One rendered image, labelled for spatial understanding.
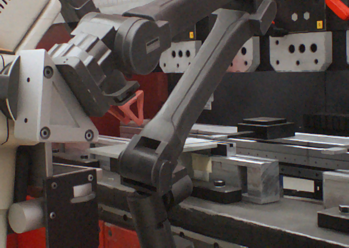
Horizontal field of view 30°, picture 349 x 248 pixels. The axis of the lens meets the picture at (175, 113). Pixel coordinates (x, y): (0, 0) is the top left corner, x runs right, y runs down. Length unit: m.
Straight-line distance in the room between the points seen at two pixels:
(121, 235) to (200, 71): 0.76
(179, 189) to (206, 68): 0.21
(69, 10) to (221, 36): 0.40
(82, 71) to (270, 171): 0.79
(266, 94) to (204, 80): 1.10
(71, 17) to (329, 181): 0.64
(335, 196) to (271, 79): 0.89
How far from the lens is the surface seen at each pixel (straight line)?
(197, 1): 1.05
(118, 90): 1.48
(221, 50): 1.14
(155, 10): 0.96
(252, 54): 1.44
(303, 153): 1.73
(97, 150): 1.54
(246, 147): 1.88
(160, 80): 2.64
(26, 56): 0.82
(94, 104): 0.82
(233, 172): 1.54
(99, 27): 0.89
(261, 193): 1.49
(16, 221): 0.97
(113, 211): 1.78
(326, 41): 1.31
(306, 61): 1.34
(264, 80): 2.20
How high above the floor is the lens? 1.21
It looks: 5 degrees down
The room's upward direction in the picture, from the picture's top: 2 degrees counter-clockwise
